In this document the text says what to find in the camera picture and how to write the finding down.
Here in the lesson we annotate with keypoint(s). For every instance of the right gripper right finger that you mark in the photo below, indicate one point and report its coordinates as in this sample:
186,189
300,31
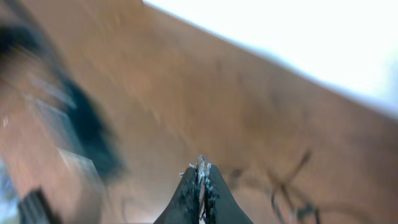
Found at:
220,205

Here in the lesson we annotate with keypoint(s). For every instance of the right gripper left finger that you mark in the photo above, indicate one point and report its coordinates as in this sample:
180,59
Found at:
184,205

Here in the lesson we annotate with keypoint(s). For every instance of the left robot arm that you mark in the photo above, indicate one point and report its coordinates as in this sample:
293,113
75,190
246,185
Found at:
74,121

